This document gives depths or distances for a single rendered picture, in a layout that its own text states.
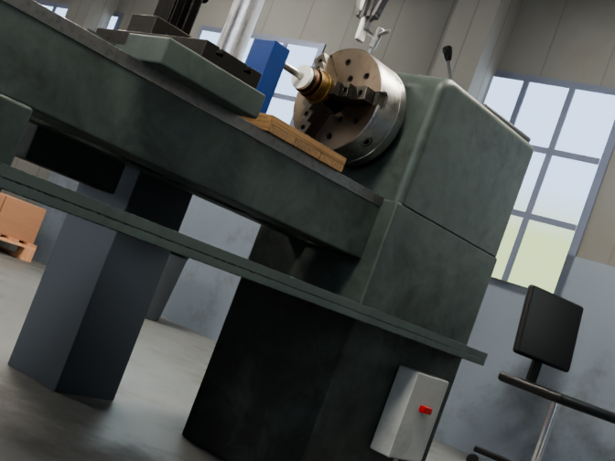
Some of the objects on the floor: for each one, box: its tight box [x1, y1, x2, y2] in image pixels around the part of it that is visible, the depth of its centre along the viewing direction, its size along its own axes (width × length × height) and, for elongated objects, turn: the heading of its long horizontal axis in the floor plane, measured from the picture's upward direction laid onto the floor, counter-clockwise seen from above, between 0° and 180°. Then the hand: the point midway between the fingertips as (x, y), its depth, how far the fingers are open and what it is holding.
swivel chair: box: [466, 284, 615, 461], centre depth 464 cm, size 65×65×102 cm
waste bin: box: [146, 252, 189, 321], centre depth 633 cm, size 43×45×55 cm
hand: (362, 30), depth 269 cm, fingers closed
